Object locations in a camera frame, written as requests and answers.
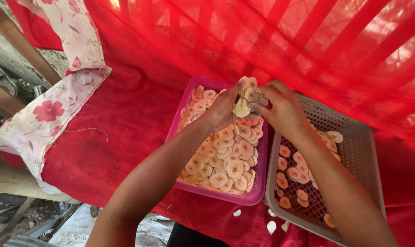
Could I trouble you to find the scattered separated banana slices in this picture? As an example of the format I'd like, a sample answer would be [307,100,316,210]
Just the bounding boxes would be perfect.
[274,123,345,229]

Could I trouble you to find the clump of stuck banana slices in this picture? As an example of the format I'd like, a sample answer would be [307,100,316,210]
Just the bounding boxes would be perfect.
[233,76,268,119]

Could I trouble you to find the wooden beam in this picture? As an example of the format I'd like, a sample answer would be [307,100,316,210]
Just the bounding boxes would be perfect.
[0,0,62,87]

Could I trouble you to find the grey metal object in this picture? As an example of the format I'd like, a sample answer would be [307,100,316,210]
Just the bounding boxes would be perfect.
[0,63,19,97]

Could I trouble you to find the heap of pale banana slices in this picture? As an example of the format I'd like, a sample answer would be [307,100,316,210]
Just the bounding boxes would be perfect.
[177,85,265,196]

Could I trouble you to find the white woven sack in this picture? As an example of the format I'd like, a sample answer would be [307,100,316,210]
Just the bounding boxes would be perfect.
[49,204,176,247]

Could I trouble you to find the person's right hand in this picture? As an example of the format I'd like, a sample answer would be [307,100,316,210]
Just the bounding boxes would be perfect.
[250,80,312,138]

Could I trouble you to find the person's left hand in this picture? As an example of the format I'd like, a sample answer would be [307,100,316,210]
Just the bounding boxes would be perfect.
[204,81,246,134]

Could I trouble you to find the pink plastic basket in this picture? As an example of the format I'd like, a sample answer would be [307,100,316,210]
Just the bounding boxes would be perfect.
[165,76,269,206]

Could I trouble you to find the white floral cloth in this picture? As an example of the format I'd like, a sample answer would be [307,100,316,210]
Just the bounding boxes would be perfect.
[0,0,113,195]

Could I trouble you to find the grey plastic basket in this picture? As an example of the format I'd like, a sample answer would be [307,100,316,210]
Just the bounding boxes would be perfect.
[264,93,387,246]

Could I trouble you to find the wooden bench plank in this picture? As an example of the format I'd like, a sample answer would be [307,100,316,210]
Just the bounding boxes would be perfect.
[0,151,82,205]

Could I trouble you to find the red cloth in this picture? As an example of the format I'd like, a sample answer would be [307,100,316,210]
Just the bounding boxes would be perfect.
[1,0,415,247]

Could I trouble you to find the person's black clothing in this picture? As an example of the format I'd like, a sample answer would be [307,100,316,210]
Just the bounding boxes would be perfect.
[166,222,231,247]

